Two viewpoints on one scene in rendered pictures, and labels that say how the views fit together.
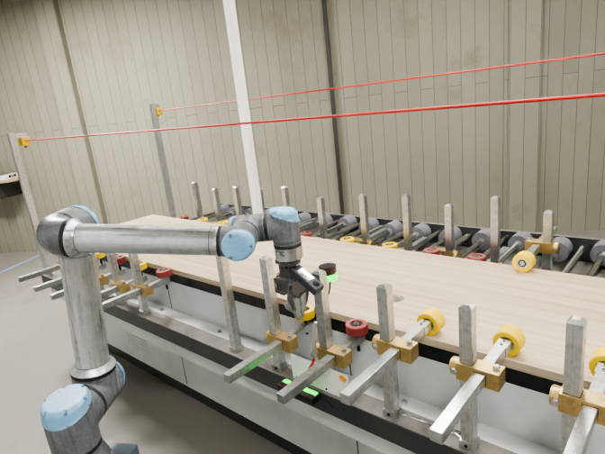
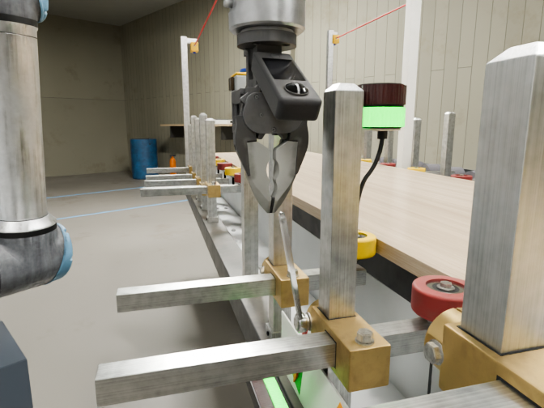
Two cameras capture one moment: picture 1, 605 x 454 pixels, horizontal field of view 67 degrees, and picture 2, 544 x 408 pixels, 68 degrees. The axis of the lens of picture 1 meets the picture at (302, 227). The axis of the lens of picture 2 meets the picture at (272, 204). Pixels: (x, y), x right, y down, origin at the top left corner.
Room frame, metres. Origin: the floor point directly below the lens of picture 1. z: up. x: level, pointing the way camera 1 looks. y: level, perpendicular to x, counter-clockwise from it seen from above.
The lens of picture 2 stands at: (0.98, -0.22, 1.11)
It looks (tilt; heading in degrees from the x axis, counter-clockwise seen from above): 11 degrees down; 32
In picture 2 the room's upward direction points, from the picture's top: straight up
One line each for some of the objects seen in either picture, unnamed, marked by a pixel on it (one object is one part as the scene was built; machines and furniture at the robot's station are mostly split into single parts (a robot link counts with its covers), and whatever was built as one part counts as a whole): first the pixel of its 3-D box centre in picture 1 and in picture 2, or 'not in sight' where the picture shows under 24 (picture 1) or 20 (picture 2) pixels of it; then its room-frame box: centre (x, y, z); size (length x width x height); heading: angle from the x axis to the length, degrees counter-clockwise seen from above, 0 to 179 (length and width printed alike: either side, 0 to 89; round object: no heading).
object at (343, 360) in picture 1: (332, 353); (345, 337); (1.42, -0.06, 0.84); 0.13 x 0.06 x 0.05; 48
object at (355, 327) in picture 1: (357, 336); (442, 325); (1.50, -0.15, 0.85); 0.08 x 0.08 x 0.11
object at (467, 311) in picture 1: (468, 383); not in sight; (1.09, -0.41, 0.90); 0.03 x 0.03 x 0.48; 48
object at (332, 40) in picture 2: (167, 169); (331, 105); (3.98, 1.10, 1.25); 0.09 x 0.08 x 1.10; 48
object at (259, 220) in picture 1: (248, 229); not in sight; (1.41, 0.17, 1.32); 0.12 x 0.12 x 0.09; 86
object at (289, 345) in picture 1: (280, 340); (283, 278); (1.59, 0.13, 0.83); 0.13 x 0.06 x 0.05; 48
